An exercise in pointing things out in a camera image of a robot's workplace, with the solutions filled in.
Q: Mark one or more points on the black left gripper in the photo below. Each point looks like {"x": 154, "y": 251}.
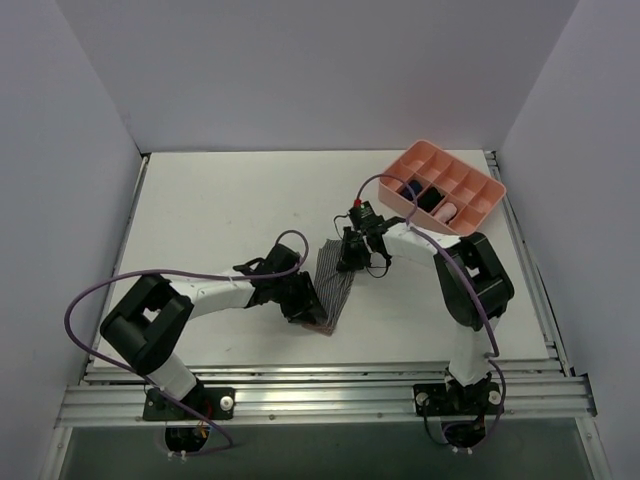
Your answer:
{"x": 305, "y": 301}

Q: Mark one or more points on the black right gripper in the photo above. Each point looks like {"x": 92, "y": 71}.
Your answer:
{"x": 351, "y": 248}

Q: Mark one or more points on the grey striped underwear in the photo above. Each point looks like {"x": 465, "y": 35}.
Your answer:
{"x": 333, "y": 288}

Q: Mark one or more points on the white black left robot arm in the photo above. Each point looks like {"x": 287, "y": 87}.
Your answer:
{"x": 146, "y": 324}

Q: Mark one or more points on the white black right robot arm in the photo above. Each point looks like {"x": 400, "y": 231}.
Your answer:
{"x": 475, "y": 286}

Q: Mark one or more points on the blue rolled cloth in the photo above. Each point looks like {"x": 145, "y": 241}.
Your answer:
{"x": 412, "y": 190}

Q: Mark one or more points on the black rolled cloth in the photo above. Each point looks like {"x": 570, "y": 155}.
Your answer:
{"x": 430, "y": 199}

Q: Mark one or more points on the pink rolled cloth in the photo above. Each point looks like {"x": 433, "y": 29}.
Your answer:
{"x": 446, "y": 212}

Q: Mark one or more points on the pink compartment tray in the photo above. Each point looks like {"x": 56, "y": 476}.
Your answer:
{"x": 476, "y": 194}

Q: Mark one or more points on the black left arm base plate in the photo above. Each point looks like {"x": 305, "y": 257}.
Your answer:
{"x": 216, "y": 403}

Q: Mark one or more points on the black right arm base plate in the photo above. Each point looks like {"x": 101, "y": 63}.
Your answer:
{"x": 453, "y": 400}

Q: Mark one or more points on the aluminium frame rail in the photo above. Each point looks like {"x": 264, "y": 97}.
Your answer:
{"x": 369, "y": 393}

